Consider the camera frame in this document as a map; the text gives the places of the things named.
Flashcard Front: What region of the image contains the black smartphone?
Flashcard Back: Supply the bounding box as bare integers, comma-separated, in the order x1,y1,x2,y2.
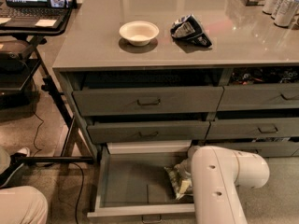
47,0,77,8

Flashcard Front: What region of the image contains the middle left grey drawer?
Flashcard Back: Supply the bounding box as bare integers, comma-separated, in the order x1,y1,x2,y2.
84,114,210,145

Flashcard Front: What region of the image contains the black white shoe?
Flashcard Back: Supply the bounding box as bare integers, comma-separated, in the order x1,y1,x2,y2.
0,147,31,188

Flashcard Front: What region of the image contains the black floor cable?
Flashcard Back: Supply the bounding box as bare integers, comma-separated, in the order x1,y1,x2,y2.
31,77,86,224

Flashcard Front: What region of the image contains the middle right grey drawer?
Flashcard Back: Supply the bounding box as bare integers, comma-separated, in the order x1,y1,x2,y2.
206,109,299,140

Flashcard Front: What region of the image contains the white can right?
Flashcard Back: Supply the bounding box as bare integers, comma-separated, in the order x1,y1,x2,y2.
274,0,299,27

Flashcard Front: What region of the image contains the black blue chip bag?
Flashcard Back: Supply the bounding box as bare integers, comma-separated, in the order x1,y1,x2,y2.
170,14,212,48

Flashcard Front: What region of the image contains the open bottom left drawer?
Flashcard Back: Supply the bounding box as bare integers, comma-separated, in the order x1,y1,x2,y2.
87,141,195,224

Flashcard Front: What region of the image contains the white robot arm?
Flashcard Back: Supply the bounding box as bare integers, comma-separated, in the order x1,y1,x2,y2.
179,146,270,224

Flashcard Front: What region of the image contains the person's beige trouser leg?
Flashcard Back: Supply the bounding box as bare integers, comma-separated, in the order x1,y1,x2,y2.
0,186,48,224

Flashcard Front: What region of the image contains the black laptop stand cart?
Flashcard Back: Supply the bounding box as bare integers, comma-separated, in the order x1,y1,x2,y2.
1,11,94,164

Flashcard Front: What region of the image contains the open black laptop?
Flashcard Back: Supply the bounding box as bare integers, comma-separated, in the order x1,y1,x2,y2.
0,0,69,30

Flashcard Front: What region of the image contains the white sticky note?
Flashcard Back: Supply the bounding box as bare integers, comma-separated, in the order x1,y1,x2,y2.
35,20,57,27

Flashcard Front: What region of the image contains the top left grey drawer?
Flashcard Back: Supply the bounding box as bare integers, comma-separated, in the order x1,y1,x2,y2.
72,70,224,117

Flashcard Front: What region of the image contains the white paper bowl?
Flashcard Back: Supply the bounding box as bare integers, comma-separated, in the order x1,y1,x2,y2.
119,21,159,46

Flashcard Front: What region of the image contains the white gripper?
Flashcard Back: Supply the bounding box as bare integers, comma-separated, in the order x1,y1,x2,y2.
178,159,192,194

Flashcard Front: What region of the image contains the green jalapeno chip bag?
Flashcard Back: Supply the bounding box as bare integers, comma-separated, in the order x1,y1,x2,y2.
164,163,192,200

